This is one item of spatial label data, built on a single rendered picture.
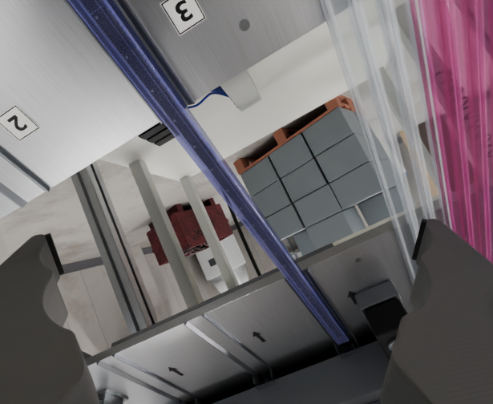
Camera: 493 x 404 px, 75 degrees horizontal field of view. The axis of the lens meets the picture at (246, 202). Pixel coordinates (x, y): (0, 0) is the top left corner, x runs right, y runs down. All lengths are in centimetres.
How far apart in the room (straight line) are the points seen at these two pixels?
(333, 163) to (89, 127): 263
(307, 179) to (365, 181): 50
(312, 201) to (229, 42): 272
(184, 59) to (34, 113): 9
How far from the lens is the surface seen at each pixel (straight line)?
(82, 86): 20
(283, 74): 75
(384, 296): 35
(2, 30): 21
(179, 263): 75
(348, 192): 277
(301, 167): 291
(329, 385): 43
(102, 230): 69
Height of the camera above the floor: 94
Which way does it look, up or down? 9 degrees down
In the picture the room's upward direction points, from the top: 155 degrees clockwise
